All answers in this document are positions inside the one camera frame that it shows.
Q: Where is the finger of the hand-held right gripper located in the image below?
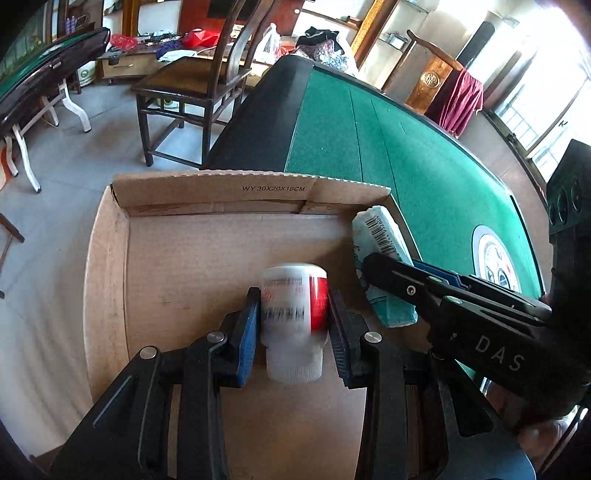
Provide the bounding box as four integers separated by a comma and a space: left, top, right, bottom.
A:
362, 252, 552, 326
412, 259, 520, 298

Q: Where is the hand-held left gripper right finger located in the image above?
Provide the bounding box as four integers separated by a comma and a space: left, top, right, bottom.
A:
325, 290, 532, 480

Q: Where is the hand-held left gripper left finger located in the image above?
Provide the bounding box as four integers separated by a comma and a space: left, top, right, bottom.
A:
48, 287, 262, 480

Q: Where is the white bottle with red label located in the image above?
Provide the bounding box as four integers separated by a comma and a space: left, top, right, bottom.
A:
259, 264, 329, 384

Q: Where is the white and teal tissue pack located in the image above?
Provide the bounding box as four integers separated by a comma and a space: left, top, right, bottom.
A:
351, 206, 419, 328

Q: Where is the cardboard box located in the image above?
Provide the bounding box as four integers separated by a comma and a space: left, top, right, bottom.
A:
83, 172, 481, 480

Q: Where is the person's right hand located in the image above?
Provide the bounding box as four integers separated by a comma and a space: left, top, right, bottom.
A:
487, 385, 580, 460

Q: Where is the green felt mahjong table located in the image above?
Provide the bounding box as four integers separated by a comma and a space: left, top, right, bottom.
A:
203, 58, 555, 384

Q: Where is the dark red cloth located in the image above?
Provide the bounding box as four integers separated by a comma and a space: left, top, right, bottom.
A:
427, 69, 485, 139

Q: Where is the window with metal grille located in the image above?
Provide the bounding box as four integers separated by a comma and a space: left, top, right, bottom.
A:
499, 92, 591, 171

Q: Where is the carved light wooden chair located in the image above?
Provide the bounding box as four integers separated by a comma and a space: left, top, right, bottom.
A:
383, 30, 467, 139

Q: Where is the patterned fabric bag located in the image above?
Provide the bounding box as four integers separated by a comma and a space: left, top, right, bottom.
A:
314, 39, 361, 77

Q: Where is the tall black tower appliance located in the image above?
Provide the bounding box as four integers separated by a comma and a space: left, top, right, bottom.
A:
462, 21, 497, 70

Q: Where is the black cloth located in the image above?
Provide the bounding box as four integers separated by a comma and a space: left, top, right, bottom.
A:
295, 28, 340, 47

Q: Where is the dark wooden chair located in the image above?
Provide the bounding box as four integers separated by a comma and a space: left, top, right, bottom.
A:
131, 0, 278, 169

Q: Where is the white plastic bag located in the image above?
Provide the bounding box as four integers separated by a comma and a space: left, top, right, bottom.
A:
256, 23, 281, 63

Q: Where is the low wooden cabinet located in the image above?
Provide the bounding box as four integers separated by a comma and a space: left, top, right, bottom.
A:
99, 44, 185, 86

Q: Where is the dark folding mahjong table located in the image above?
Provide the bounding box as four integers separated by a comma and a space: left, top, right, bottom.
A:
0, 25, 112, 195

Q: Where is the wooden wall shelf unit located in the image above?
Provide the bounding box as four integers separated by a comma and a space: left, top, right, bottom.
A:
351, 0, 437, 90

